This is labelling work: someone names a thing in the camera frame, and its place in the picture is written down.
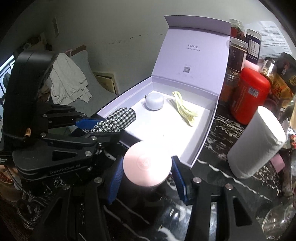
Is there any black white gingham scrunchie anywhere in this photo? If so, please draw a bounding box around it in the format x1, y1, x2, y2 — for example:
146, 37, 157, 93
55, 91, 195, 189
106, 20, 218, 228
83, 108, 136, 133

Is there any pink round compact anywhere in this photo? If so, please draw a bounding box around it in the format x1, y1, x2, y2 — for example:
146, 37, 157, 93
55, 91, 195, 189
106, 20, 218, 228
123, 141, 172, 187

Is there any cream hair claw clip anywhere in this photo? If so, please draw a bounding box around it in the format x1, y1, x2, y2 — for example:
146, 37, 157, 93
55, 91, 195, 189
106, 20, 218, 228
172, 91, 198, 126

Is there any white round compact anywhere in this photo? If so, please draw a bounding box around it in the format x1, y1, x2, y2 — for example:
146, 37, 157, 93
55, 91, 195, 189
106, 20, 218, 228
145, 92, 164, 110

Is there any person's left hand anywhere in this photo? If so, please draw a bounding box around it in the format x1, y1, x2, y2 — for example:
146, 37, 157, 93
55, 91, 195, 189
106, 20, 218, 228
0, 165, 18, 184

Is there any grey cushioned chair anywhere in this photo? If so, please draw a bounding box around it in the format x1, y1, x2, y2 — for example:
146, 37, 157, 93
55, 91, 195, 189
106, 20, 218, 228
46, 50, 117, 117

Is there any white cloth on chair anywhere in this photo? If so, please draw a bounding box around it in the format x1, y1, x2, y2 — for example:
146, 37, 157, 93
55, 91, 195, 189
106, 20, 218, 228
50, 53, 92, 105

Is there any framed picture on floor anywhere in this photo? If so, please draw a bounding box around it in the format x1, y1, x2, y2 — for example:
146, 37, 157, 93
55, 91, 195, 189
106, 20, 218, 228
93, 72, 119, 95

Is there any lavender gift box with lid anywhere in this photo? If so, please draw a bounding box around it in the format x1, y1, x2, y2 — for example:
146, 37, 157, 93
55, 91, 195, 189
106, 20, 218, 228
98, 15, 231, 167

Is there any white paper roll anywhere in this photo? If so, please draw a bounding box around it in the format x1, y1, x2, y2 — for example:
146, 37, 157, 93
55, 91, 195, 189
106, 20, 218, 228
227, 106, 288, 179

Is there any pink small box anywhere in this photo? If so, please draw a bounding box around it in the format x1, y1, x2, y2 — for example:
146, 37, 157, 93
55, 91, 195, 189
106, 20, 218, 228
270, 154, 285, 173

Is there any clear glass jar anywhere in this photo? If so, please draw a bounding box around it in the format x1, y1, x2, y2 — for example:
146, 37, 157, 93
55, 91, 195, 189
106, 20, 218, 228
261, 203, 295, 240

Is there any red canister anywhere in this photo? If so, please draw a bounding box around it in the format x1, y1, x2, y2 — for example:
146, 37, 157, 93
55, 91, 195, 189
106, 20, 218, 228
229, 68, 271, 125

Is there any glass noodle jar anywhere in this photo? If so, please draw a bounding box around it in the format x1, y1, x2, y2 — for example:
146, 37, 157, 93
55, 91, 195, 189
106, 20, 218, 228
260, 57, 275, 82

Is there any dark spice jar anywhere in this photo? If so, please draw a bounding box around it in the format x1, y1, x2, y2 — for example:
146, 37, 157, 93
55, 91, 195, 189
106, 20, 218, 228
219, 37, 248, 104

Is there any black snack bag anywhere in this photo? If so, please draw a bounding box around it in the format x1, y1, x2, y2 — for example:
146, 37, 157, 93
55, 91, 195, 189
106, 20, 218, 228
271, 52, 295, 100

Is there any blue label jar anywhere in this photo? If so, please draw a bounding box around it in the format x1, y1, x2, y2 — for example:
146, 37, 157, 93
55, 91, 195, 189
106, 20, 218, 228
246, 29, 262, 65

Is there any red berry jar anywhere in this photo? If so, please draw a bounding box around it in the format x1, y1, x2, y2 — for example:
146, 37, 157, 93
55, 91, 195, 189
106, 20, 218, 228
229, 19, 245, 41

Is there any printed paper sheet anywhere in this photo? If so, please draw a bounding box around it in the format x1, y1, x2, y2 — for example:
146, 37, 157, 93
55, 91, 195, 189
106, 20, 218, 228
244, 21, 292, 59

